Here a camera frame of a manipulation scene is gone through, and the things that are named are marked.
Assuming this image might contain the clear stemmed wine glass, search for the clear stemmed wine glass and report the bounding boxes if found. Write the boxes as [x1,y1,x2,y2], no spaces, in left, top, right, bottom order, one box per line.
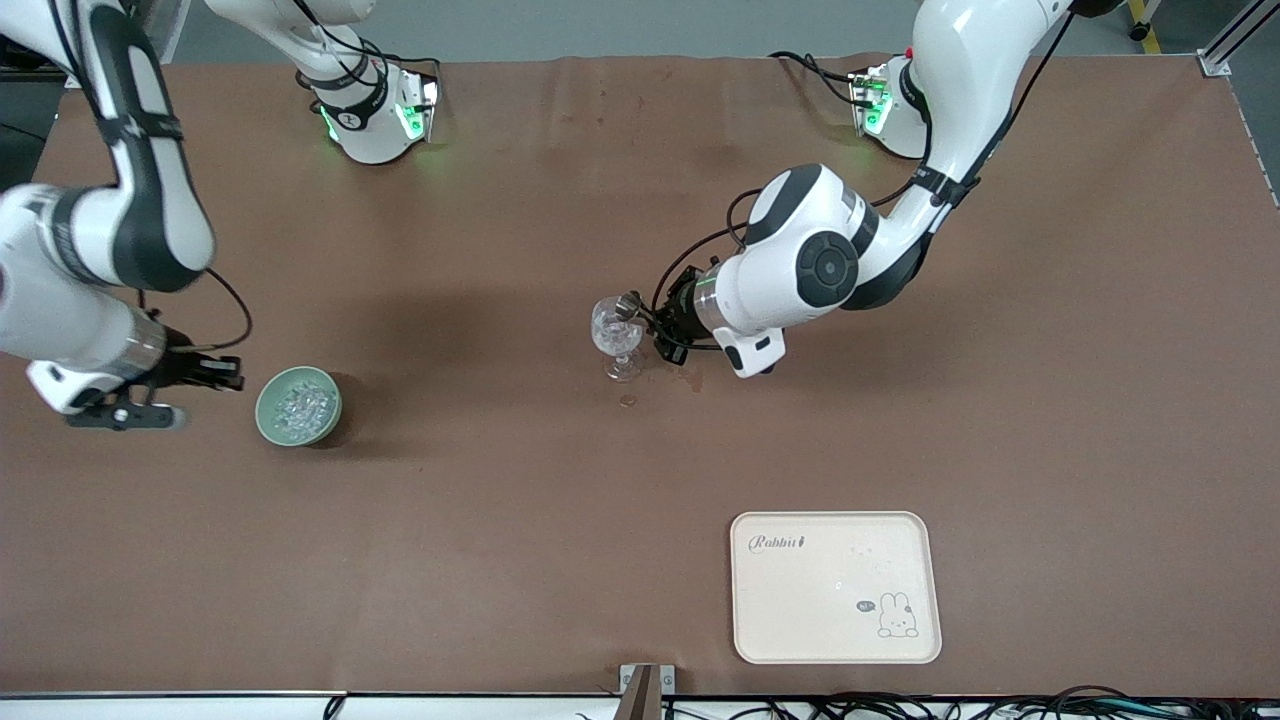
[590,297,646,383]

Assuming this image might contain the clear ice cubes pile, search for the clear ice cubes pile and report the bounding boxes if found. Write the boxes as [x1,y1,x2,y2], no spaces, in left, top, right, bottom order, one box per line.
[272,382,333,439]

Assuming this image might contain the green ceramic bowl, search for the green ceramic bowl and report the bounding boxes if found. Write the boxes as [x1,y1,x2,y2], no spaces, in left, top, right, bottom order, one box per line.
[254,366,343,448]

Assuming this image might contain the brown table cover mat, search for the brown table cover mat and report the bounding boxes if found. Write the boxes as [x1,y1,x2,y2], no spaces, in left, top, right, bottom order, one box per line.
[0,55,1280,698]

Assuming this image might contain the cream rabbit print tray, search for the cream rabbit print tray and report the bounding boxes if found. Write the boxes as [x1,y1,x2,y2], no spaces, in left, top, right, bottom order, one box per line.
[729,511,943,665]

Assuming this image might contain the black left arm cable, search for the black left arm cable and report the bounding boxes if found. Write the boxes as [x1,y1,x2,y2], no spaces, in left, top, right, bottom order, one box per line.
[650,186,766,346]

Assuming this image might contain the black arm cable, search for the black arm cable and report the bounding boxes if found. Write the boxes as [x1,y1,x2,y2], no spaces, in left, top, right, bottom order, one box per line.
[650,186,766,346]
[140,268,254,353]

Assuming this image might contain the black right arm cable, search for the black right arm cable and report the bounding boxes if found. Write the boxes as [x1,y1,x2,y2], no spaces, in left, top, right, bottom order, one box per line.
[140,268,254,353]

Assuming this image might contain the black base cable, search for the black base cable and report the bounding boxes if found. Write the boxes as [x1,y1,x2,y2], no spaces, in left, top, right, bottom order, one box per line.
[768,50,863,106]

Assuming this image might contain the aluminium frame beam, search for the aluminium frame beam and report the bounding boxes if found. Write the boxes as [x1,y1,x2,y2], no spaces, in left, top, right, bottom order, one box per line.
[148,0,193,63]

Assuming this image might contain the aluminium profile post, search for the aluminium profile post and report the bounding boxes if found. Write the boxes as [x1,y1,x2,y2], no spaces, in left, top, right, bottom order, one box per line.
[618,663,676,720]

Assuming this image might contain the tangled black cables bundle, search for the tangled black cables bundle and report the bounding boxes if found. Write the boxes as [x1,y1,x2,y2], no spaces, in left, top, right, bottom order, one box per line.
[575,685,1280,720]

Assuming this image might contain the aluminium frame corner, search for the aluminium frame corner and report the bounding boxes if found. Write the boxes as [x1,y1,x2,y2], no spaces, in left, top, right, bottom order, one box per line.
[1198,0,1280,78]

